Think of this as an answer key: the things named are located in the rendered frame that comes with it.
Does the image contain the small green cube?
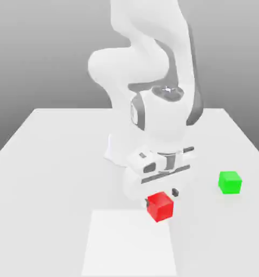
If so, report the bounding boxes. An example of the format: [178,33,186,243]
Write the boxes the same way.
[217,170,243,195]

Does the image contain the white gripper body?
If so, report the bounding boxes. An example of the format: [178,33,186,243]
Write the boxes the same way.
[122,164,196,206]

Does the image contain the small red cube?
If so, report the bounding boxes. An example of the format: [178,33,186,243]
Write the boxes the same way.
[147,191,175,223]

